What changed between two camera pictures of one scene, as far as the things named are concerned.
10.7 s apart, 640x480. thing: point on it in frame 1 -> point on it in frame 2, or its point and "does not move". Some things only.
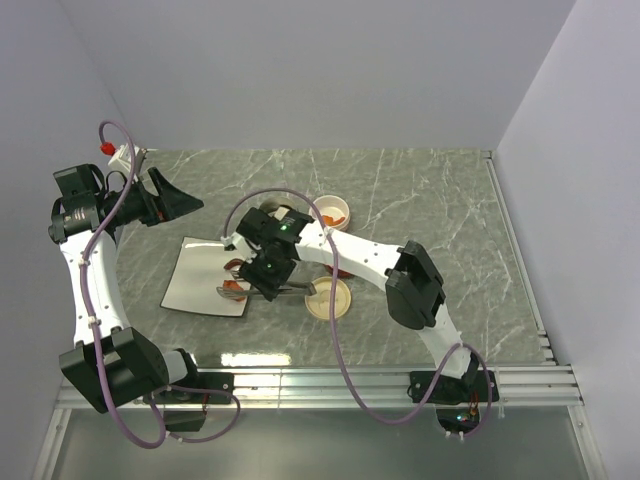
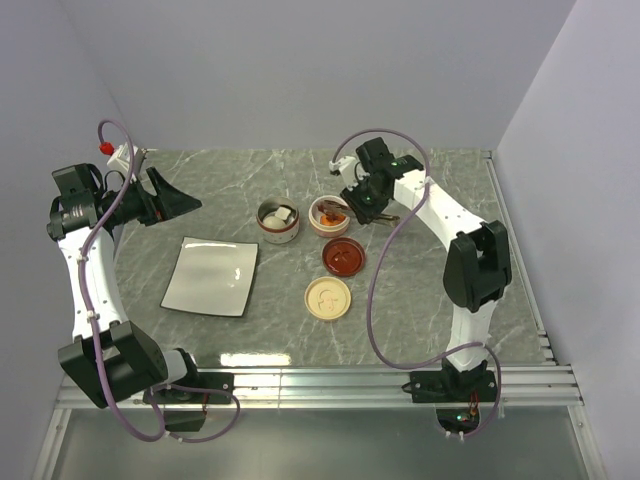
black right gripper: [251, 273] -> [362, 213]
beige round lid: [319, 303] does not move
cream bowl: [333, 210] does not move
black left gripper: [169, 203] does not move
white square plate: [196, 271] does not move
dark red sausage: [232, 262] -> [328, 205]
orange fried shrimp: [329, 220] does not move
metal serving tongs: [291, 288] -> [386, 217]
